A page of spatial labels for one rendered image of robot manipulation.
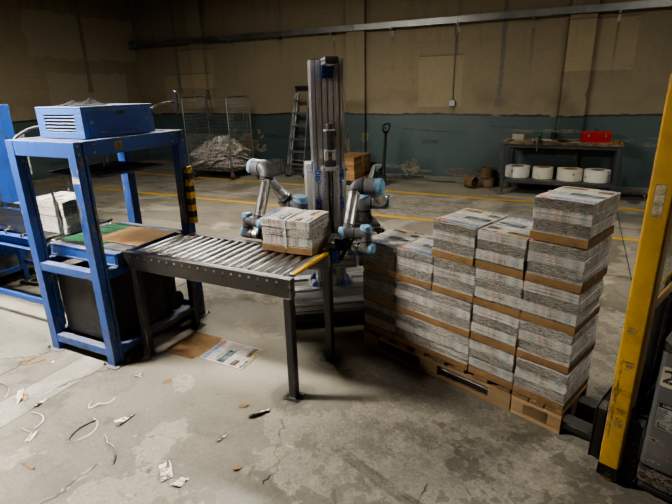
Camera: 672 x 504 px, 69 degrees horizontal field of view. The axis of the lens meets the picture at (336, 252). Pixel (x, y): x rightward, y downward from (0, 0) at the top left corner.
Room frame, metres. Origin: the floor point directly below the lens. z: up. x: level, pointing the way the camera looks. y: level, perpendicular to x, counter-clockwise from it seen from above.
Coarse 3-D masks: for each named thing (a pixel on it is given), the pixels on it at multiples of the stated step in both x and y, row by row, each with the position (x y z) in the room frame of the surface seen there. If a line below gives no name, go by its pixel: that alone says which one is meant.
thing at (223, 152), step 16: (240, 96) 10.70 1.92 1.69; (240, 112) 11.07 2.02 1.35; (192, 128) 11.01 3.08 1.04; (208, 128) 11.48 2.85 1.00; (208, 144) 10.80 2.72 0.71; (224, 144) 10.32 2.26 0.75; (240, 144) 10.74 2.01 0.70; (208, 160) 10.71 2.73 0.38; (224, 160) 10.46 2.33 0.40; (240, 160) 10.67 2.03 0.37
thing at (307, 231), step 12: (300, 216) 3.10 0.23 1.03; (312, 216) 3.08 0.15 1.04; (324, 216) 3.14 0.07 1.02; (288, 228) 3.01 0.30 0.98; (300, 228) 2.97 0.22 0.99; (312, 228) 2.98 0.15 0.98; (324, 228) 3.12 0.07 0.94; (300, 240) 2.98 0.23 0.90; (312, 240) 2.97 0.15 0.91; (324, 240) 3.12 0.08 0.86
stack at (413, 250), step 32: (384, 256) 3.09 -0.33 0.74; (416, 256) 2.91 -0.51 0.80; (384, 288) 3.09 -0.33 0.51; (416, 288) 2.90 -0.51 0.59; (448, 288) 2.73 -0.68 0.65; (480, 288) 2.58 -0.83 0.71; (512, 288) 2.45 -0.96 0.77; (384, 320) 3.10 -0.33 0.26; (416, 320) 2.89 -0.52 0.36; (448, 320) 2.72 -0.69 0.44; (480, 320) 2.58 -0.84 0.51; (512, 320) 2.43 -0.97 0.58; (384, 352) 3.09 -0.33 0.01; (416, 352) 2.89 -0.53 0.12; (448, 352) 2.72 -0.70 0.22; (480, 352) 2.56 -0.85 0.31
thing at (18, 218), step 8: (0, 208) 4.58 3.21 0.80; (8, 208) 4.60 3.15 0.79; (16, 208) 4.59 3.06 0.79; (0, 216) 4.26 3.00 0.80; (8, 216) 4.25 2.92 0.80; (16, 216) 4.24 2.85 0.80; (8, 224) 3.96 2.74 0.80; (16, 224) 3.96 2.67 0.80; (104, 224) 3.92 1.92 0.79; (0, 232) 3.74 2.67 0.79; (8, 232) 3.74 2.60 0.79; (16, 232) 3.73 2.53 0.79; (24, 232) 3.70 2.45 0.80; (48, 232) 3.69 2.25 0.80; (80, 232) 3.71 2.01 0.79; (0, 240) 3.80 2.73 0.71; (8, 240) 3.75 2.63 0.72; (16, 240) 3.71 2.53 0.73; (24, 240) 3.66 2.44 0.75; (48, 240) 3.51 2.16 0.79; (56, 240) 3.52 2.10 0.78; (24, 248) 3.58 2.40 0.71; (48, 248) 3.51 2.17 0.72
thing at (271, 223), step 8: (280, 208) 3.31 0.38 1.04; (288, 208) 3.30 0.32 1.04; (296, 208) 3.31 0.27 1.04; (264, 216) 3.13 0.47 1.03; (272, 216) 3.12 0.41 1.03; (280, 216) 3.12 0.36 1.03; (264, 224) 3.09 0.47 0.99; (272, 224) 3.07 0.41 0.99; (280, 224) 3.04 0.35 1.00; (264, 232) 3.10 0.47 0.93; (272, 232) 3.07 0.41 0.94; (280, 232) 3.04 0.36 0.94; (264, 240) 3.11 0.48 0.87; (272, 240) 3.08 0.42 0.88; (280, 240) 3.05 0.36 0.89
